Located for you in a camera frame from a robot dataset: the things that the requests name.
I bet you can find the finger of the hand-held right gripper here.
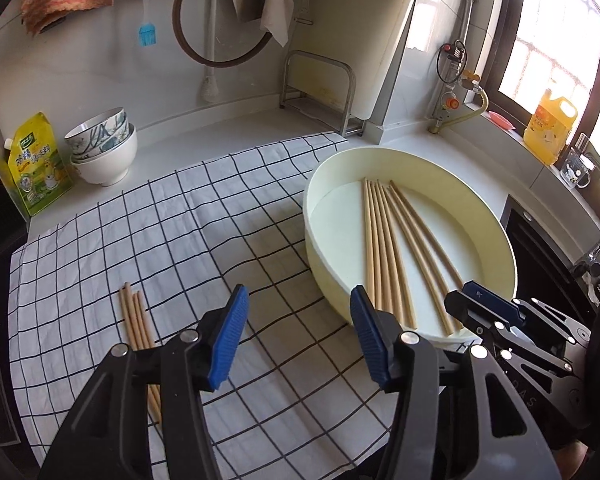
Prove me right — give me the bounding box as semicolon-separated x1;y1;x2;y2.
460;281;592;356
444;291;576;376

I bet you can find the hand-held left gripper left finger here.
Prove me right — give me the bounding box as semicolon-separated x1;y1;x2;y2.
39;284;250;480

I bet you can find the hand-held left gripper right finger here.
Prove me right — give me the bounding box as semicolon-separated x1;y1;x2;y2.
350;285;563;480

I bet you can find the wooden chopstick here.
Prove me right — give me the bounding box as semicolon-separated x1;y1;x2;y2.
119;287;141;353
135;291;162;423
124;282;148;351

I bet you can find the bunch of wooden chopsticks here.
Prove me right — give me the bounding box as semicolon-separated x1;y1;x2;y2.
361;177;466;336

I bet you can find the cream oval plastic basin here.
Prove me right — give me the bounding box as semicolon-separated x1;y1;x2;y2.
302;147;519;349

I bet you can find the person's right hand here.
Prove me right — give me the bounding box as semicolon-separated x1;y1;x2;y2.
555;441;595;480

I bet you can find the black sink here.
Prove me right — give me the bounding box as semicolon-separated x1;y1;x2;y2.
500;195;600;321

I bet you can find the white black-checked cloth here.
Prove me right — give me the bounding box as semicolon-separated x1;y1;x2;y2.
7;132;401;480

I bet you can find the clear printed glass mug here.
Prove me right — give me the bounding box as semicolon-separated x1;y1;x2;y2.
562;147;599;190

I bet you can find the yellow oil bottle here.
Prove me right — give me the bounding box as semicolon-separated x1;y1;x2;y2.
523;88;579;166

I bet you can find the orange soap dish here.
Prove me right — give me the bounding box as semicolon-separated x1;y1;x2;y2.
487;109;516;134

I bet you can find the gas valve with pipe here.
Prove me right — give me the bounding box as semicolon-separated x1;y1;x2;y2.
427;0;482;135

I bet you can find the white bowl with cartoon print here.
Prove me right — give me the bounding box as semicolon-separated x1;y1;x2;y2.
71;124;139;186

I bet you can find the blue floral patterned bowl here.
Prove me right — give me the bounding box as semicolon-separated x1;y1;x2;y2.
69;121;132;158
64;107;127;142

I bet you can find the metal board rack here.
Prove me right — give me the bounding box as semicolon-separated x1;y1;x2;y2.
280;50;367;139

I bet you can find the yellow seasoning pouch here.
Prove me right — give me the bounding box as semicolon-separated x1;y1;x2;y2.
4;112;75;218

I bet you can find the white cutting board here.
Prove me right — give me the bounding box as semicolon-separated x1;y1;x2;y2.
350;0;427;130

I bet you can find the window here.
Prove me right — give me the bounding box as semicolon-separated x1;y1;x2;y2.
480;0;600;161

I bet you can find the brown-rimmed round lid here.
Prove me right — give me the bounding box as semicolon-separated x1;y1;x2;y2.
172;0;277;69

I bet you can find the blue silicone brush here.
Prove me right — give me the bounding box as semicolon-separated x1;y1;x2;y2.
138;0;159;49

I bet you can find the beige hanging rag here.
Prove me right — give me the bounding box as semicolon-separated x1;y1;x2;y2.
259;0;295;47

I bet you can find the yellow gas hose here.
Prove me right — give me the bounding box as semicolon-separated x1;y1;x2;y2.
432;86;489;133

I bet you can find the white long-handled brush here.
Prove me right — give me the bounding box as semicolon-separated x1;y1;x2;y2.
199;0;222;104

